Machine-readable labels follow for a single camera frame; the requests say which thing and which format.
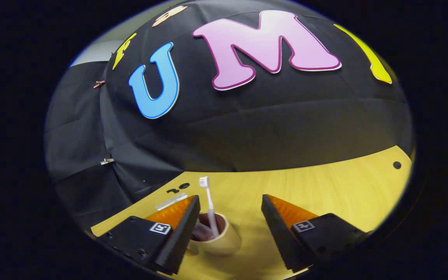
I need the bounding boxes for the white toothpaste tube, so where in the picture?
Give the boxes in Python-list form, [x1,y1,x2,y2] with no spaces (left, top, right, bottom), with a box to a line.
[155,193,188,211]

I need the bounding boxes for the wooden desktop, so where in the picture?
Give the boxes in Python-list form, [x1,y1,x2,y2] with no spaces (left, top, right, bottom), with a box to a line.
[91,145,415,280]

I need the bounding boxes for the beige cup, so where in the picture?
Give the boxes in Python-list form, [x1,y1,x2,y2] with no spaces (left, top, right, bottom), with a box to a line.
[187,212,242,256]

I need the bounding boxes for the white toothbrush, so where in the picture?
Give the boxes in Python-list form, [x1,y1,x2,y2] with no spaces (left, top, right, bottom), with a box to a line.
[199,176,220,238]

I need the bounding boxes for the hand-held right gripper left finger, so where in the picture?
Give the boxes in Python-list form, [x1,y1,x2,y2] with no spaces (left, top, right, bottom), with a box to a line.
[98,195,201,276]

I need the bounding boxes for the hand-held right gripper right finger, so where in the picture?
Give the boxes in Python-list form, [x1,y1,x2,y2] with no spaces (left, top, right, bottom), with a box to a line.
[262,194,370,273]

